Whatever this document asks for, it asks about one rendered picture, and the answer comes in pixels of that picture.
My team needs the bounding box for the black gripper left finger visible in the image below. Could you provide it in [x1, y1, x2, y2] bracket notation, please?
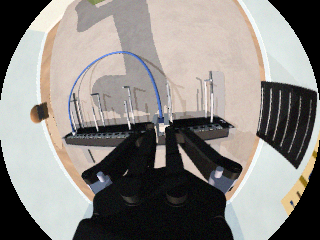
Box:
[81, 114, 159, 203]

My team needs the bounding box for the white cable plug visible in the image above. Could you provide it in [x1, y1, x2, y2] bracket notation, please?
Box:
[158, 117, 164, 132]

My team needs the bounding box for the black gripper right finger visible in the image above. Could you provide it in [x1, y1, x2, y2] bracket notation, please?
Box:
[164, 113, 243, 204]

